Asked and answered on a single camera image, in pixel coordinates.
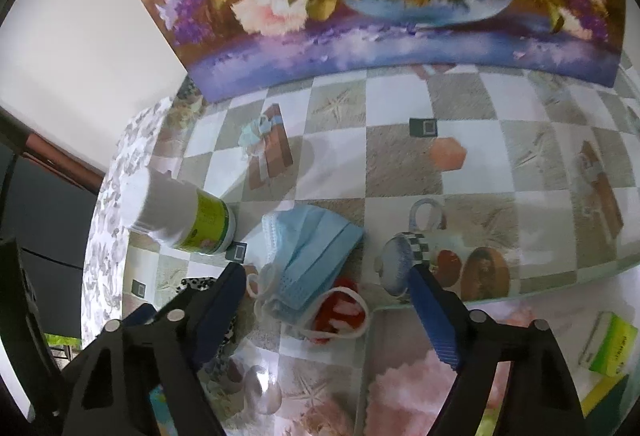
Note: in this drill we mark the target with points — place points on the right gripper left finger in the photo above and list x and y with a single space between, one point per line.
114 376

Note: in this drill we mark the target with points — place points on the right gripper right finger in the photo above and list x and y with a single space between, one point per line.
540 397

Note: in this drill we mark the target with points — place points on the pink fluffy cloth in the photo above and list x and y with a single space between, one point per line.
407 400

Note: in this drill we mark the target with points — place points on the blue face mask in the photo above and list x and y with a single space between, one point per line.
307 248

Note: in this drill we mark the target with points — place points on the leopard print scrunchie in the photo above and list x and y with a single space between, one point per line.
211 304

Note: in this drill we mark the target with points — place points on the teal rimmed white tray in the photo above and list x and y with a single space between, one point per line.
480 277

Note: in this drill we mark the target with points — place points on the white pill bottle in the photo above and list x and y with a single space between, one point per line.
176 214

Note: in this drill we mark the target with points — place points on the dark cabinet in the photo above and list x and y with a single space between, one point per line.
47 202

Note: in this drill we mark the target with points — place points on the checkered printed tablecloth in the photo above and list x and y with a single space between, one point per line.
543 169

